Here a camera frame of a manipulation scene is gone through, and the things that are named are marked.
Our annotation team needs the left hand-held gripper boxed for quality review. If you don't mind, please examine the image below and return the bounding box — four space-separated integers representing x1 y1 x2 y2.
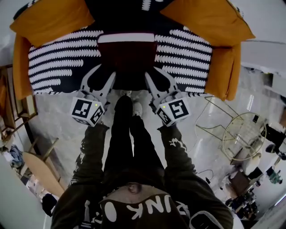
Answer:
70 64 117 127

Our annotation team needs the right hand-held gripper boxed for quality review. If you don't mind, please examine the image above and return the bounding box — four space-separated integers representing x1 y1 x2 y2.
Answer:
144 67 192 127

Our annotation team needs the maroon cloth with gold emblem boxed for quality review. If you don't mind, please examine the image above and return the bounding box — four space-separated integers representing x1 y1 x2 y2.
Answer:
97 33 158 91

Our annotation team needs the orange sofa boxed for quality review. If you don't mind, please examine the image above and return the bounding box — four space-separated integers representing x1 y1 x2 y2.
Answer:
8 0 257 101

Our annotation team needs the person's right forearm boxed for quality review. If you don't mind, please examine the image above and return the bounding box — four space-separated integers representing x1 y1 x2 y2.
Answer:
157 125 197 179

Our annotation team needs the person's left forearm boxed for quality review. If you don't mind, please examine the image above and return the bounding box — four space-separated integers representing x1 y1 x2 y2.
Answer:
71 123 110 186

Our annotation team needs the person's right white shoe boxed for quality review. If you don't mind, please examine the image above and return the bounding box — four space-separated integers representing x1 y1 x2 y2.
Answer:
133 102 143 117

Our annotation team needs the black white striped blanket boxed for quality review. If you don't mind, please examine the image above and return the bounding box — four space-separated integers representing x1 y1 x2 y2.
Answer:
28 0 213 98

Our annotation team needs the person's left leg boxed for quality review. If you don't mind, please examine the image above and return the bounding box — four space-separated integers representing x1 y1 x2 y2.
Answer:
104 96 135 175

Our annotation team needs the person's leg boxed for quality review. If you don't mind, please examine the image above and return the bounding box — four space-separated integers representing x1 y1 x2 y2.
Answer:
104 96 135 175
129 115 166 173

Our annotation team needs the person's right leg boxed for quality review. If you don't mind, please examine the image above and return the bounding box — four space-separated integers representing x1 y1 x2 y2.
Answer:
129 115 166 173

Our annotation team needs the orange cushion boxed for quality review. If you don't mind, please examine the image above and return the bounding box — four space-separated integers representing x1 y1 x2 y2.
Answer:
9 0 96 49
160 0 257 47

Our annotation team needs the wooden shelf rack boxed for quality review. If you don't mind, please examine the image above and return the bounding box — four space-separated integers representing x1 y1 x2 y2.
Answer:
0 64 38 144

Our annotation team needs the oval wooden table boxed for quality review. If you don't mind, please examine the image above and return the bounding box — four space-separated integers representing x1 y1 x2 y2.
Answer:
22 152 65 199

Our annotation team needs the pile of clothes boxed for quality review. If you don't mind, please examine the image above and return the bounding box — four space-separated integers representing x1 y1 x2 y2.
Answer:
8 144 25 168

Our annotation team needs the person's olive printed sweatshirt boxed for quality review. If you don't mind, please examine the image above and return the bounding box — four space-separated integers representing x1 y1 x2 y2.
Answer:
51 172 234 229

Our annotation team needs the black bag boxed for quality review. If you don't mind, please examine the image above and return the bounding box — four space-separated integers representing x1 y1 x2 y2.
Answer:
42 193 58 216

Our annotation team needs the gold wire round table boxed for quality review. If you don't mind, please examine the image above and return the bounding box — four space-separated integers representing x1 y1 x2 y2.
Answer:
195 96 268 161

